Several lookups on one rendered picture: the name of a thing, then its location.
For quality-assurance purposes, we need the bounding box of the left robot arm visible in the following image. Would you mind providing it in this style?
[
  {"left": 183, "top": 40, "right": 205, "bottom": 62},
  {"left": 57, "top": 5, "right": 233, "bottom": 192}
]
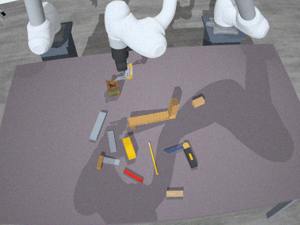
[{"left": 105, "top": 0, "right": 269, "bottom": 58}]

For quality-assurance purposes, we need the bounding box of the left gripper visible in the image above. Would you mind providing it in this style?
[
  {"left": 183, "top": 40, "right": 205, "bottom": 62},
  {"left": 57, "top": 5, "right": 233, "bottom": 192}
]
[{"left": 108, "top": 36, "right": 132, "bottom": 77}]

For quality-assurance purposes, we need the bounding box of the yellow rectangular block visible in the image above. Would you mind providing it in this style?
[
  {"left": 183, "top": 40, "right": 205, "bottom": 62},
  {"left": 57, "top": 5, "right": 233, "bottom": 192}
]
[{"left": 122, "top": 137, "right": 136, "bottom": 160}]

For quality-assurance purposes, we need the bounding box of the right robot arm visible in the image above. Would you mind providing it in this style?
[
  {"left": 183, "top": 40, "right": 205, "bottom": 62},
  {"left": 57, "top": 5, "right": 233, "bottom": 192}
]
[{"left": 24, "top": 0, "right": 66, "bottom": 54}]

